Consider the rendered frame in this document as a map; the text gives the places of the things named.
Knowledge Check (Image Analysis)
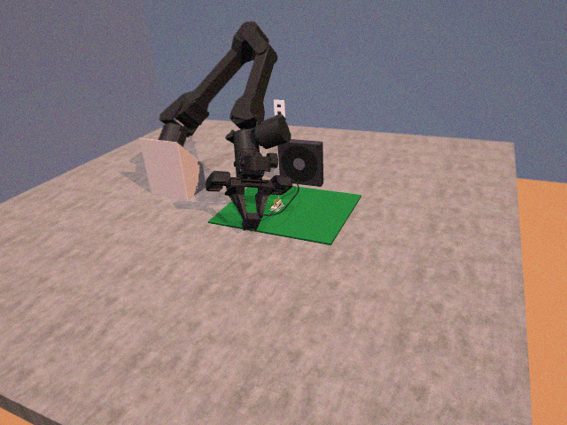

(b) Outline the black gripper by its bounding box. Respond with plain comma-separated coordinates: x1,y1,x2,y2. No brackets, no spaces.
206,149,292,220

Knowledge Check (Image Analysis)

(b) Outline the green circuit board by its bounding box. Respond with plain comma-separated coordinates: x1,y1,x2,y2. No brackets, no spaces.
208,186,361,245

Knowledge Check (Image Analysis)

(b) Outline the black cable with plug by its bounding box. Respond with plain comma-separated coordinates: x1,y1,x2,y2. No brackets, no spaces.
242,180,300,230

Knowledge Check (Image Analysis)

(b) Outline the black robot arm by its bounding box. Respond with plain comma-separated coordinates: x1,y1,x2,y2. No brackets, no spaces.
158,21,291,174

